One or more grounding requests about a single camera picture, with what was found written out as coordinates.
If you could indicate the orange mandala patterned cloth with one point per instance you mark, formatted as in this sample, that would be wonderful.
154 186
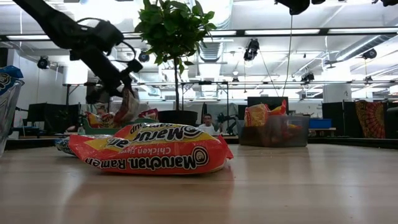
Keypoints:
370 119

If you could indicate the person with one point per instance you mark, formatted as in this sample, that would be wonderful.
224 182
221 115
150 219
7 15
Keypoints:
207 127
101 111

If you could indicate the black partition screen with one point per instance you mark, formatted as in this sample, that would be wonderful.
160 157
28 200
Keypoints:
337 119

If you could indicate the green plastic bin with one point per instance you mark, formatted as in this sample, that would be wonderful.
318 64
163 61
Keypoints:
93 130

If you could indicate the green leafy potted tree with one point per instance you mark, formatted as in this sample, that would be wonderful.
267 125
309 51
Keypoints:
174 28

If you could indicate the beige hanging cloth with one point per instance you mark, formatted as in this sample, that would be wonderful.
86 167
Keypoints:
146 107

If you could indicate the black ceiling spotlight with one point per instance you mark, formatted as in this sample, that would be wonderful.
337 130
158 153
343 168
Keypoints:
144 56
370 54
43 63
308 77
251 49

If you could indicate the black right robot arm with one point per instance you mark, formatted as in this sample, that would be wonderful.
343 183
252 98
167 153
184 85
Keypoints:
295 6

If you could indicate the white box cabinet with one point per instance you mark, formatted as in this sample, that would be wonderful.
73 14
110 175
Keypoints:
337 93

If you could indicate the red Maruchan ramen packet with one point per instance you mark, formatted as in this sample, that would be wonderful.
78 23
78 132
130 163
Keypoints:
108 120
149 114
93 120
129 107

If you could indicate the clear plastic bin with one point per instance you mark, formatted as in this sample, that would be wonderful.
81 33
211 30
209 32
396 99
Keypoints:
7 124

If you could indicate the blue storage crate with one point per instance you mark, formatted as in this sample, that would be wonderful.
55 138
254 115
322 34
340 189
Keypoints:
320 123

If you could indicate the black background robot arm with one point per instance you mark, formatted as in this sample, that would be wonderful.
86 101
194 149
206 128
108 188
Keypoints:
228 123

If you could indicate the black monitor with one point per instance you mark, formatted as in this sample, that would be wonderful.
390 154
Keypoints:
267 101

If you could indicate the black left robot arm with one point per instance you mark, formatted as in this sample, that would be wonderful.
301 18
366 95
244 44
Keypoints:
53 25

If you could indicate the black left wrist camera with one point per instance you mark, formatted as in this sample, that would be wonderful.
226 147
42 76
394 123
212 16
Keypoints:
135 66

